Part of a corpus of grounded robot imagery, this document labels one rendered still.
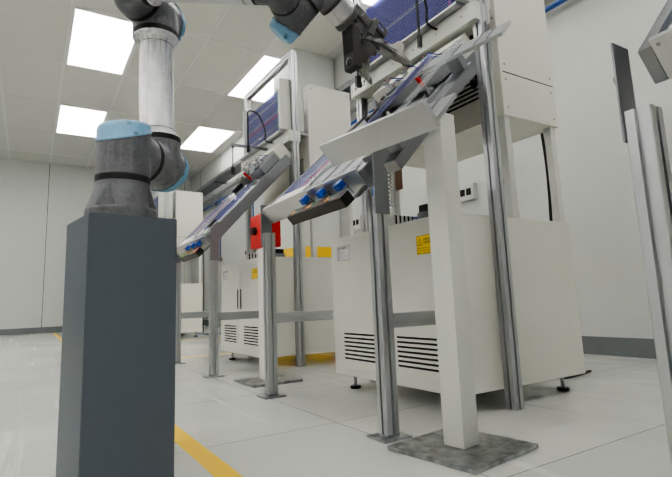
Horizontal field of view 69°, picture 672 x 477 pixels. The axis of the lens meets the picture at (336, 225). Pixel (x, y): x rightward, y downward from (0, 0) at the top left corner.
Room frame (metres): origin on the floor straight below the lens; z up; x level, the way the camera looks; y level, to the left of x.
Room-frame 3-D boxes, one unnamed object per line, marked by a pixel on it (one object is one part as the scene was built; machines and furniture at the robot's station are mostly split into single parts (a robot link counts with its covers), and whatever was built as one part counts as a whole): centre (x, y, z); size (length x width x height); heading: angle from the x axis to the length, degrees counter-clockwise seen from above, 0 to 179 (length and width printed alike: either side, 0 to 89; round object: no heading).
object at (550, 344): (1.98, -0.43, 0.31); 0.70 x 0.65 x 0.62; 32
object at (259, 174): (3.10, 0.48, 0.66); 1.01 x 0.73 x 1.31; 122
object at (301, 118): (3.22, 0.33, 0.95); 1.33 x 0.82 x 1.90; 122
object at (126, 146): (1.08, 0.47, 0.72); 0.13 x 0.12 x 0.14; 168
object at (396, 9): (1.87, -0.36, 1.52); 0.51 x 0.13 x 0.27; 32
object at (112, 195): (1.07, 0.48, 0.60); 0.15 x 0.15 x 0.10
